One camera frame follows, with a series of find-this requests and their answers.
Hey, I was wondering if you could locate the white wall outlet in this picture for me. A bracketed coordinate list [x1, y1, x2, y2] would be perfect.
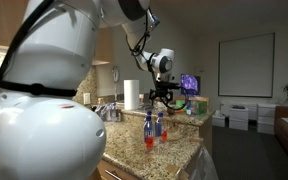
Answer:
[83, 92, 91, 105]

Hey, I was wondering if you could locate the white projector screen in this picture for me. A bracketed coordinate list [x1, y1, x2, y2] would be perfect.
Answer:
[218, 32, 276, 98]

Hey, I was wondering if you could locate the brown tape piece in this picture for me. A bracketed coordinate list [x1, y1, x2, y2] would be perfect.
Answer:
[166, 163, 190, 180]

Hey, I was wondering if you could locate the clear printed plastic bag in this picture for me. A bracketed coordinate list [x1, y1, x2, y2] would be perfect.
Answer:
[180, 146, 220, 180]

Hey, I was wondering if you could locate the white storage box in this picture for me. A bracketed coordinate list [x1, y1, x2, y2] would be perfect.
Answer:
[228, 104, 250, 132]
[256, 103, 279, 136]

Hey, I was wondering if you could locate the metal drawer handle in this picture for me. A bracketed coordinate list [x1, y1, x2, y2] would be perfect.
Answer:
[104, 169, 122, 180]

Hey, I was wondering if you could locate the white paper towel roll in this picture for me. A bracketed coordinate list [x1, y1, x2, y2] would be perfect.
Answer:
[123, 79, 141, 111]

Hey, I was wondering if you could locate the wooden counter cabinet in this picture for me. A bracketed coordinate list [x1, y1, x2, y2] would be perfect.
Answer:
[95, 159, 138, 180]

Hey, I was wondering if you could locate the shrink-wrapped water bottle pack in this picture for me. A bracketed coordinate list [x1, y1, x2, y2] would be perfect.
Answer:
[95, 97, 122, 123]

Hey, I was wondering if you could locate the wooden wall cabinet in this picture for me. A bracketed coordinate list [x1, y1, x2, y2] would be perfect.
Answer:
[92, 28, 114, 67]

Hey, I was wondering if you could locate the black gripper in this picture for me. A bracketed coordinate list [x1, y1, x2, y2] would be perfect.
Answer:
[149, 81, 174, 105]

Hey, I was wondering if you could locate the green tissue box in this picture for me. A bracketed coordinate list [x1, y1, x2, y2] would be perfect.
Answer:
[193, 99, 208, 116]

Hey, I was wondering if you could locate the white wall phone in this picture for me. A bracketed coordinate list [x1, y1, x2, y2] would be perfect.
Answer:
[112, 65, 121, 83]

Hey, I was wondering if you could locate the small white box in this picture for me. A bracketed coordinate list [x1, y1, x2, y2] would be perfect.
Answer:
[212, 113, 227, 128]

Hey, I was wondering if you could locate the flat display screen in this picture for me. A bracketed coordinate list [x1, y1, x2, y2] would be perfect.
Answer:
[180, 73, 202, 98]

